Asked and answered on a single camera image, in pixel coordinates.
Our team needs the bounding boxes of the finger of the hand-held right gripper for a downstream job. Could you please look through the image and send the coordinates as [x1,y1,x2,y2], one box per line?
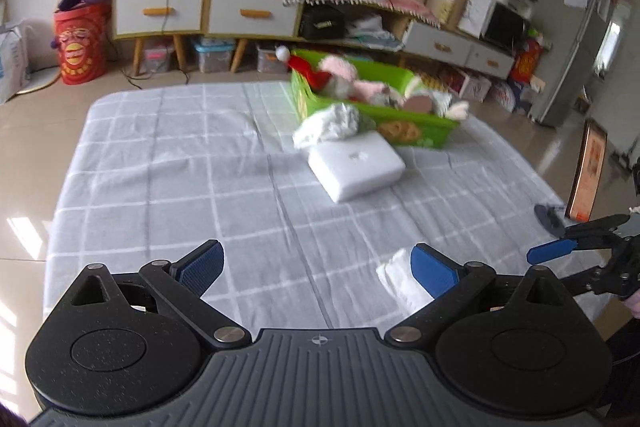
[559,269,603,295]
[527,214,632,266]

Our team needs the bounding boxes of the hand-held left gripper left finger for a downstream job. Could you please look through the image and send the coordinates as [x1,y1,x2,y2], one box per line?
[64,240,253,349]

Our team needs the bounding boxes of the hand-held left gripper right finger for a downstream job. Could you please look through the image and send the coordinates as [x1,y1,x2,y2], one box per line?
[384,243,581,344]

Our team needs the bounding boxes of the white cloth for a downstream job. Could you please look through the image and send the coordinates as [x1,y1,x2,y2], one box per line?
[292,103,374,151]
[375,248,436,313]

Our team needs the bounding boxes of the bunny doll with checked dress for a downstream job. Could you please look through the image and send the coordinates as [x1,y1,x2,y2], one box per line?
[372,84,416,110]

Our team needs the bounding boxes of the green plastic box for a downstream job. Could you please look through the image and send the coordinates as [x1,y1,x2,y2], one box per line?
[289,49,461,150]

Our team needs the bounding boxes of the pink plush toy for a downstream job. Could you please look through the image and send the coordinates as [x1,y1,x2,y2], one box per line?
[320,56,387,102]

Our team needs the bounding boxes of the white plush with red hat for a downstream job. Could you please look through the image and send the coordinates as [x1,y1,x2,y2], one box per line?
[275,46,332,92]

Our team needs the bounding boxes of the dark grey round object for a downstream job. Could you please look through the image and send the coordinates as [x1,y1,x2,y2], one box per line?
[534,203,568,238]

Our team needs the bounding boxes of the white plaid blanket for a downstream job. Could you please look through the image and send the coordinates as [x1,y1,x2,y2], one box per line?
[42,82,608,348]

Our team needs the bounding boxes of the white crate with red print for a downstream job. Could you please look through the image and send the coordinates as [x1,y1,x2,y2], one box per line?
[450,67,493,102]

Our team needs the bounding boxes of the grey refrigerator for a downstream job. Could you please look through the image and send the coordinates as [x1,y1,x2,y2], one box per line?
[530,0,618,128]

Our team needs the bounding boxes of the clear storage box blue lid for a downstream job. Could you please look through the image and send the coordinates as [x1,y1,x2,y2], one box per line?
[192,38,236,74]

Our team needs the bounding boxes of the clear storage box pink contents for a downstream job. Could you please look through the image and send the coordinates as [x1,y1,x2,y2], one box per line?
[140,39,176,75]

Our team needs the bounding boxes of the long wooden cabinet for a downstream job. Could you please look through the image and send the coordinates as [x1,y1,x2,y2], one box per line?
[297,0,518,82]

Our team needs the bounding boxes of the microwave oven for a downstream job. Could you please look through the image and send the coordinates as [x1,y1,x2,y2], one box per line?
[482,2,531,52]

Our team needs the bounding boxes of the round white board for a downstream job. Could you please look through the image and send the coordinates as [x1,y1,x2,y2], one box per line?
[17,67,63,98]

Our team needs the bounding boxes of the folded white clothes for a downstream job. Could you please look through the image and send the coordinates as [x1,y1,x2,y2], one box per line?
[347,14,401,45]

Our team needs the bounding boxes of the red printed bucket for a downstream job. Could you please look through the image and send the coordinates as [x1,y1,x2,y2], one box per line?
[54,3,111,85]

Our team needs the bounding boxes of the black bag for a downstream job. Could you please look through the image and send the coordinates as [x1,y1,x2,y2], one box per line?
[301,4,346,40]

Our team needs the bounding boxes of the white printed bag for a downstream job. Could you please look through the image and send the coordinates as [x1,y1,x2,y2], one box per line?
[0,19,31,105]

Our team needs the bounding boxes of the framed picture with wooden frame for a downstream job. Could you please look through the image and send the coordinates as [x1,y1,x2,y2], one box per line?
[565,119,608,223]

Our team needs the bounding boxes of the white drawer with wooden handle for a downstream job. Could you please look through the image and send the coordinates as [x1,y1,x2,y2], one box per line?
[467,44,516,80]
[207,0,300,36]
[402,23,473,65]
[115,0,205,35]

